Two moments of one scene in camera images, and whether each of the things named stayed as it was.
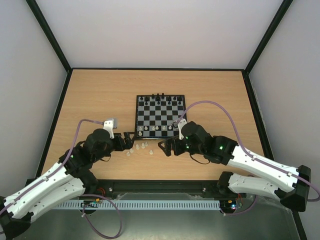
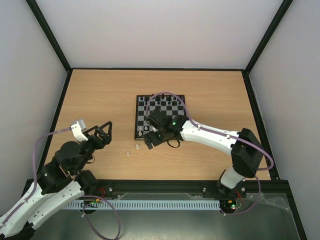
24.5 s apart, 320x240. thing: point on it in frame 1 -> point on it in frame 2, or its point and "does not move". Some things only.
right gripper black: x=172 y=145 -> x=150 y=139
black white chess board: x=155 y=114 does not move
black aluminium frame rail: x=108 y=189 does not move
